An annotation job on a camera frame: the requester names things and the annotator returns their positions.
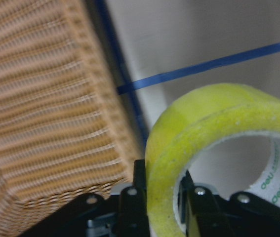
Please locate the yellow packing tape roll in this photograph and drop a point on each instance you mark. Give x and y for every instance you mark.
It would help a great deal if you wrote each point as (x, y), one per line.
(195, 122)

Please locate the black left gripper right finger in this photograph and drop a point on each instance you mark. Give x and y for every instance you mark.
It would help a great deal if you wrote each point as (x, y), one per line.
(204, 213)

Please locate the brown wicker basket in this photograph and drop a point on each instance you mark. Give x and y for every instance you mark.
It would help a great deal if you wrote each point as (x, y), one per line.
(63, 131)

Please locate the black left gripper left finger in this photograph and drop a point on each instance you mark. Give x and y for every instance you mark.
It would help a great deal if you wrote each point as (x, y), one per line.
(123, 214)

